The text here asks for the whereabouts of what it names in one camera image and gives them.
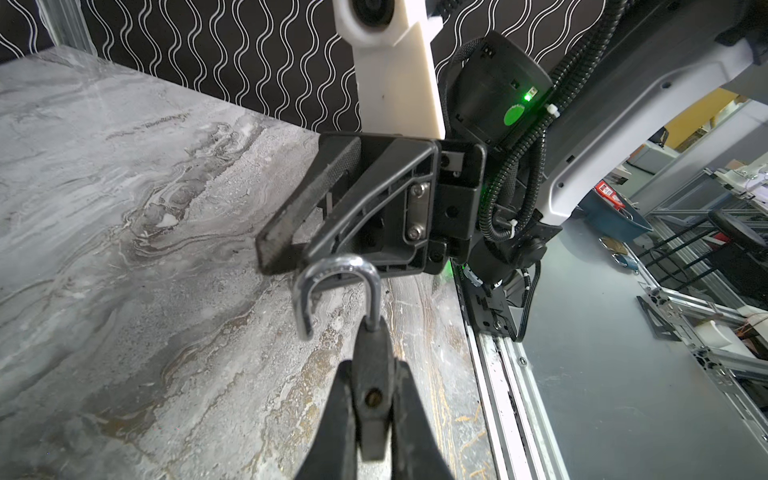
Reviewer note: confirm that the aluminium corner frame post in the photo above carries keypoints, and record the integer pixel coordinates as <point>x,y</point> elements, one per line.
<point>66,24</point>

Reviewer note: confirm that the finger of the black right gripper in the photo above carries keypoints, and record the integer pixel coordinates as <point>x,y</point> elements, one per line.
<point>337,155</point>
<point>384,215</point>

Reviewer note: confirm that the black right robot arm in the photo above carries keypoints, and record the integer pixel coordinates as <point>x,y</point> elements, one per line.
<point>552,135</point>

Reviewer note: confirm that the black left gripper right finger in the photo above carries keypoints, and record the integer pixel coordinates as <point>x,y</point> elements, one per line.
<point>415,453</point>

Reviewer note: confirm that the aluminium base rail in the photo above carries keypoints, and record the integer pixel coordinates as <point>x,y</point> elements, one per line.
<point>521,437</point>

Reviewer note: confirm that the brass padlock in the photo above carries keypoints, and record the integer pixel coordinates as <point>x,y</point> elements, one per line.
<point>373,363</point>

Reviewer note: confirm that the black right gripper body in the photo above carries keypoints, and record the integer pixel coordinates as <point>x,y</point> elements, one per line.
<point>447,185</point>

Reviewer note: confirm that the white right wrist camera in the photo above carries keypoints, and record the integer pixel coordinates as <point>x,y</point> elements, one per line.
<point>394,67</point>

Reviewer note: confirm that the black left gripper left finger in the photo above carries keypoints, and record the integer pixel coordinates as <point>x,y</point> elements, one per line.
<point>333,453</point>

